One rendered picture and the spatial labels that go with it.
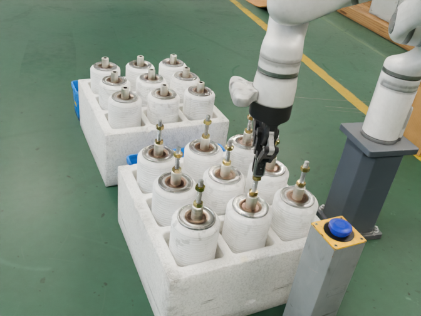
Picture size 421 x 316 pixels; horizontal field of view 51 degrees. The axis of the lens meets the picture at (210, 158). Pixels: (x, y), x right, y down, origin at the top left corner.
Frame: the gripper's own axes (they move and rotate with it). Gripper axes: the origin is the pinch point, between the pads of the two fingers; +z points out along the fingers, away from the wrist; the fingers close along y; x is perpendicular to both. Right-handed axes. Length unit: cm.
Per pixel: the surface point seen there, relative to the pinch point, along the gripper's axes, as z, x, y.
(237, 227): 12.7, 3.0, -3.7
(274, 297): 31.5, -7.9, -5.2
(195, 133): 20, 8, 47
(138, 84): 11, 26, 60
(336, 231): 2.6, -11.2, -15.3
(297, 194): 8.8, -10.3, 2.9
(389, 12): 21, -141, 241
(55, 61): 34, 69, 135
